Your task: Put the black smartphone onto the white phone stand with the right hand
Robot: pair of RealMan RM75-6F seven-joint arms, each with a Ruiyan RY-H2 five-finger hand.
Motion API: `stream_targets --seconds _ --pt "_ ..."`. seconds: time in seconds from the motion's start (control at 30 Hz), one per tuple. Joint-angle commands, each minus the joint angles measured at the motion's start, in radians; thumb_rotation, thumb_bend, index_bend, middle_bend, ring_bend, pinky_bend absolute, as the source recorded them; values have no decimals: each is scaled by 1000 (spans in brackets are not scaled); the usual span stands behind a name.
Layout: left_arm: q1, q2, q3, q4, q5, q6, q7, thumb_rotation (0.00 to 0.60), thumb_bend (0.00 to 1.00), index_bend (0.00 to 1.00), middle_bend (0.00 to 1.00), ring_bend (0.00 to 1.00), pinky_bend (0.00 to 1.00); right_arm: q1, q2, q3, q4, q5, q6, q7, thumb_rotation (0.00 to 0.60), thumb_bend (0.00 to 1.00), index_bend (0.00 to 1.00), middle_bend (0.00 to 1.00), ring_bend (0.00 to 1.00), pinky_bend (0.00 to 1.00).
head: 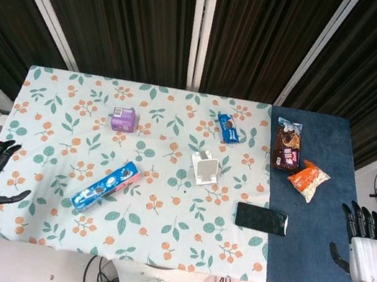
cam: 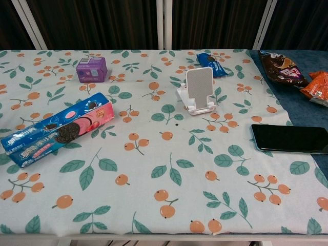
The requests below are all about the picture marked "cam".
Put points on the black smartphone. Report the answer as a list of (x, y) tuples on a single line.
[(289, 138)]

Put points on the white phone stand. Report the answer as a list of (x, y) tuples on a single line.
[(199, 84)]

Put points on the floral fruit print tablecloth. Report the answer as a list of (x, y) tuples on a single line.
[(153, 166)]

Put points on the small blue Oreo packet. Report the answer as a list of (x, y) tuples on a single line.
[(212, 64)]

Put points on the purple carton box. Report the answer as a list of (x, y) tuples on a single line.
[(91, 70)]

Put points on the long blue Oreo box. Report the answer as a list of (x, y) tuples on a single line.
[(59, 128)]

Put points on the dark pleated curtain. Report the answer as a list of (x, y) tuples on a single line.
[(102, 23)]

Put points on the dark blue mat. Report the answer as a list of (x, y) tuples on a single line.
[(289, 107)]

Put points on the brown snack bag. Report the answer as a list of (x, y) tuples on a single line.
[(284, 69)]

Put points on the orange snack bag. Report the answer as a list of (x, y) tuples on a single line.
[(317, 88)]

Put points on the white upright frame bar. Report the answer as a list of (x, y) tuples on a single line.
[(164, 23)]

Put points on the white slanted frame bar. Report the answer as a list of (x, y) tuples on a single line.
[(265, 23), (29, 23)]

